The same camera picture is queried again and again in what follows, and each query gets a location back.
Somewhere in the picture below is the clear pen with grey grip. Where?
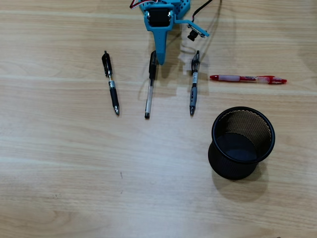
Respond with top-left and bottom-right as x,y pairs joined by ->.
189,50 -> 201,117

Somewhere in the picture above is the red pen white grip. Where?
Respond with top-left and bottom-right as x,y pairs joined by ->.
210,74 -> 287,85

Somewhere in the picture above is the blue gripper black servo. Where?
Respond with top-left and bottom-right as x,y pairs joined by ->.
143,4 -> 175,66

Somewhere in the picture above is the clear pen with black cap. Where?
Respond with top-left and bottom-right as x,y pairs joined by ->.
144,50 -> 158,119

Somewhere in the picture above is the black camera cable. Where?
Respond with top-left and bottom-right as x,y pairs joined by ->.
192,0 -> 213,22

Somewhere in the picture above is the black mesh pen holder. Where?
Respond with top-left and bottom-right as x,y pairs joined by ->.
208,106 -> 276,180

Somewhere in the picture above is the wrist camera on blue mount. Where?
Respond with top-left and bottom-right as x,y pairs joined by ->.
174,18 -> 211,42

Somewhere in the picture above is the black pen black rubber grip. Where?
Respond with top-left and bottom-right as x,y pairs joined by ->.
101,51 -> 120,116

